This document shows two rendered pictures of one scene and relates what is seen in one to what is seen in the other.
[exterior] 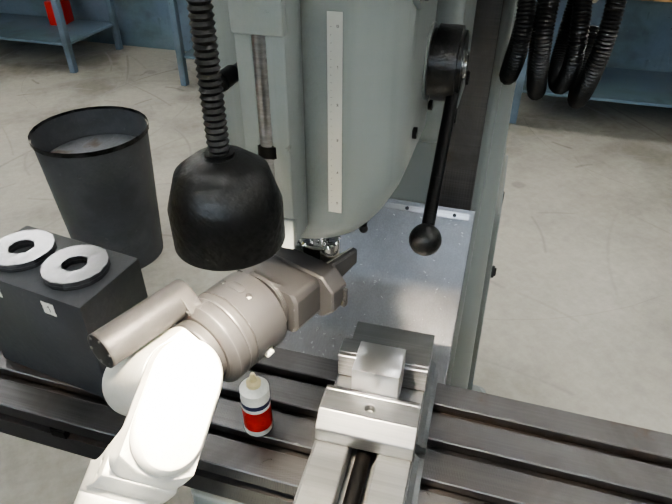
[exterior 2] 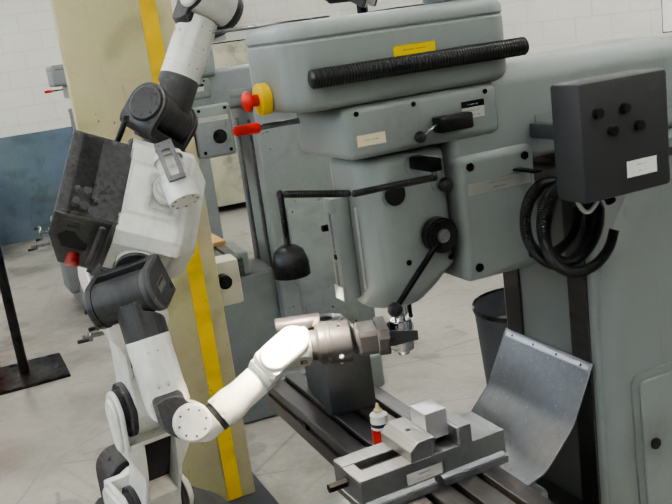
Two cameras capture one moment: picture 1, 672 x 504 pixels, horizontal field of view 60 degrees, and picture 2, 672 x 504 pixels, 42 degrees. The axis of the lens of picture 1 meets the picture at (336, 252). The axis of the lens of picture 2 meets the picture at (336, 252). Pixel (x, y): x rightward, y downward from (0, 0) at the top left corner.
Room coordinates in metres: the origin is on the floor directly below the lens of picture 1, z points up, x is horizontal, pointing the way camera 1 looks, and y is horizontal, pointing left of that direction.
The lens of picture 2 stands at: (-0.67, -1.26, 1.87)
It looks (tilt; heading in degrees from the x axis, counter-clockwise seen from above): 14 degrees down; 50
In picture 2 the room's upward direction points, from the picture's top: 8 degrees counter-clockwise
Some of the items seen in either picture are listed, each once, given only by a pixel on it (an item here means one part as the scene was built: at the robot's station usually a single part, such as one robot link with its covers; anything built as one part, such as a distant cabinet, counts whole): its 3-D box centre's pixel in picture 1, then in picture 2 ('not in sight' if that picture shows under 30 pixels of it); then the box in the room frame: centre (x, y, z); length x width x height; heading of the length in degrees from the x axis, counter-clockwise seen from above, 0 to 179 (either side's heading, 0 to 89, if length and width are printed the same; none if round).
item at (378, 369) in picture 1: (378, 375); (428, 419); (0.52, -0.06, 1.06); 0.06 x 0.05 x 0.06; 75
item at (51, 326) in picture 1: (66, 307); (335, 360); (0.66, 0.41, 1.05); 0.22 x 0.12 x 0.20; 66
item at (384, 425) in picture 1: (368, 421); (407, 438); (0.46, -0.04, 1.04); 0.12 x 0.06 x 0.04; 75
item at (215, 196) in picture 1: (225, 196); (289, 259); (0.31, 0.07, 1.45); 0.07 x 0.07 x 0.06
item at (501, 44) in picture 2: not in sight; (422, 61); (0.53, -0.13, 1.79); 0.45 x 0.04 x 0.04; 163
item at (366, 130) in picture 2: not in sight; (395, 118); (0.58, 0.00, 1.68); 0.34 x 0.24 x 0.10; 163
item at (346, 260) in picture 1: (341, 268); (403, 337); (0.52, -0.01, 1.23); 0.06 x 0.02 x 0.03; 143
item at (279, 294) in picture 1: (267, 300); (359, 339); (0.46, 0.07, 1.23); 0.13 x 0.12 x 0.10; 53
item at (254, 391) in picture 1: (255, 400); (379, 425); (0.52, 0.11, 1.00); 0.04 x 0.04 x 0.11
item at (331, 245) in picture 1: (319, 239); (400, 320); (0.54, 0.02, 1.26); 0.05 x 0.05 x 0.01
